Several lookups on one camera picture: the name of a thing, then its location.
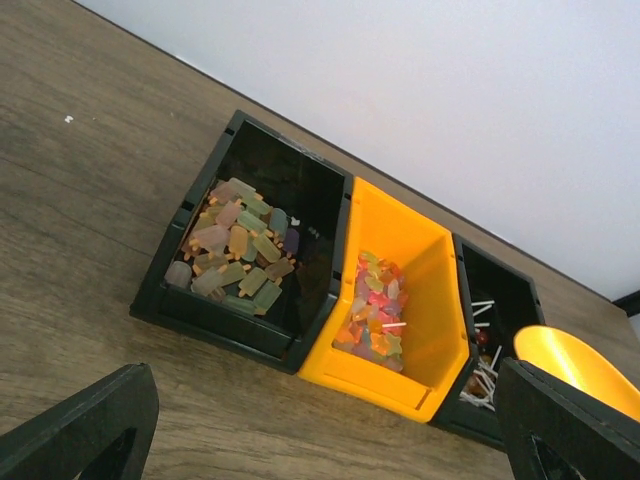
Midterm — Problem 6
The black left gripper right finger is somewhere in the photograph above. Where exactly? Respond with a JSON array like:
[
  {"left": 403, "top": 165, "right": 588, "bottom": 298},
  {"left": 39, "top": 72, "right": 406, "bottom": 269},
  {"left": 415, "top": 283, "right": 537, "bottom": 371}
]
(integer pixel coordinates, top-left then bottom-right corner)
[{"left": 494, "top": 358, "right": 639, "bottom": 479}]

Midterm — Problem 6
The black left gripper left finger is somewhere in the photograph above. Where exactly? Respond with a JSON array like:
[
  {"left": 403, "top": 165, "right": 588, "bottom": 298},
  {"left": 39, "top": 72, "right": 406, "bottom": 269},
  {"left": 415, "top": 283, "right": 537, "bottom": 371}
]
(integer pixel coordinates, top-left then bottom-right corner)
[{"left": 1, "top": 363, "right": 159, "bottom": 479}]

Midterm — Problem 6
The orange plastic scoop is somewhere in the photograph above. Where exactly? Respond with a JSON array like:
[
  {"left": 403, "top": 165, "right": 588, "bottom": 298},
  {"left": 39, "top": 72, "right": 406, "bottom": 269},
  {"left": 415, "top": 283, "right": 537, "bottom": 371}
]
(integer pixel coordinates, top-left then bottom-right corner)
[{"left": 513, "top": 325, "right": 639, "bottom": 421}]

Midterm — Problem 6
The black bin with lollipops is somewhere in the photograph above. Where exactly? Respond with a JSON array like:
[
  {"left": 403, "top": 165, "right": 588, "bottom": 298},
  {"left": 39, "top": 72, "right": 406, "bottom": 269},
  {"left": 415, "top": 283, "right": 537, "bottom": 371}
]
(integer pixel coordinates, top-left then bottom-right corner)
[{"left": 431, "top": 234, "right": 545, "bottom": 451}]

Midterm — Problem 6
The yellow bin with star candies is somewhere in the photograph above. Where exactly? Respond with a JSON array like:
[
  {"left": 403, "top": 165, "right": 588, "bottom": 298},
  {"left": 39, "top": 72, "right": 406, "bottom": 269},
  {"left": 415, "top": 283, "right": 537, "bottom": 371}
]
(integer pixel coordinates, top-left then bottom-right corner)
[{"left": 298, "top": 178, "right": 470, "bottom": 423}]

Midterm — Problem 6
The black bin with popsicle candies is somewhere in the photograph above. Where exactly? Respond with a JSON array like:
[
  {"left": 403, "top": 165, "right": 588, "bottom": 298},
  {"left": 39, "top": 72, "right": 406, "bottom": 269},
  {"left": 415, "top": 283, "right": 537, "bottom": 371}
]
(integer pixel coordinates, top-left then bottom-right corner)
[{"left": 130, "top": 111, "right": 354, "bottom": 374}]

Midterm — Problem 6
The orange lollipop in yellow bin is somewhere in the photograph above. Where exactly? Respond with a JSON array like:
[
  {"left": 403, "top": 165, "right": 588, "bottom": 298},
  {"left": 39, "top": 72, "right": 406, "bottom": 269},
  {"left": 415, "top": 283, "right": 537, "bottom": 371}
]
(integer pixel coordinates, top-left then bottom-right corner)
[{"left": 382, "top": 322, "right": 407, "bottom": 337}]

